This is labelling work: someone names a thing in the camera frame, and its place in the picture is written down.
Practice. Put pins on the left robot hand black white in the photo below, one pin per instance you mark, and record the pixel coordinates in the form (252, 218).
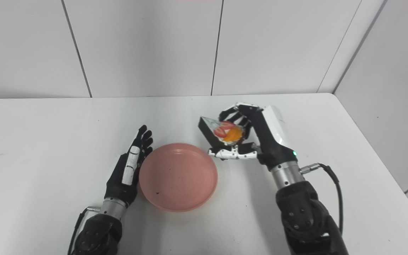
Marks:
(124, 180)

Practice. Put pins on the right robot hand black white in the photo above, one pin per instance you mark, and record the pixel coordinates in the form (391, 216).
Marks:
(267, 138)

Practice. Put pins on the chocolate cake slice with fruit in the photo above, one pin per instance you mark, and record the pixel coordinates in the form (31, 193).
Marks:
(221, 132)

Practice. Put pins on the pink plate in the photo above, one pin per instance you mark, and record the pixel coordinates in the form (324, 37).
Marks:
(178, 176)

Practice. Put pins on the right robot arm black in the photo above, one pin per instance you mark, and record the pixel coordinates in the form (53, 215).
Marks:
(303, 212)

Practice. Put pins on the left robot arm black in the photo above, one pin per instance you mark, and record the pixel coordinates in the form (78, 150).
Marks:
(99, 232)

